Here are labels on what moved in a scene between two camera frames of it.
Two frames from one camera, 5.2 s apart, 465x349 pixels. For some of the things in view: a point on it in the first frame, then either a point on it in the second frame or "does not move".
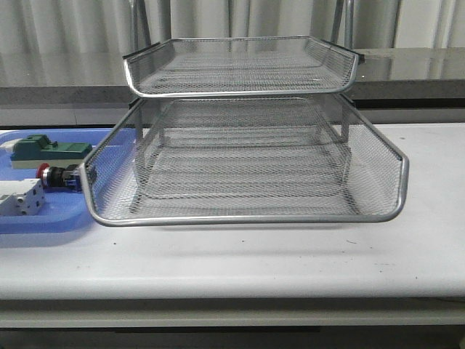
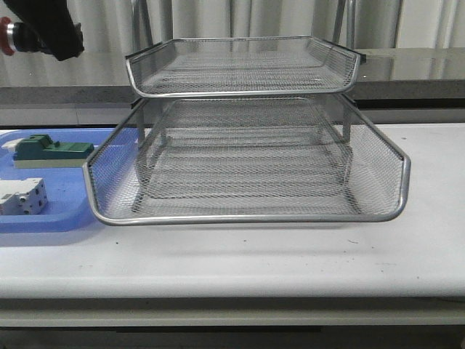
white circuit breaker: x=22 y=198 does not move
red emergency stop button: x=69 y=178 -> x=19 y=37
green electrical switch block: x=35 y=150 does not move
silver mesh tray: x=227 y=159 does not move
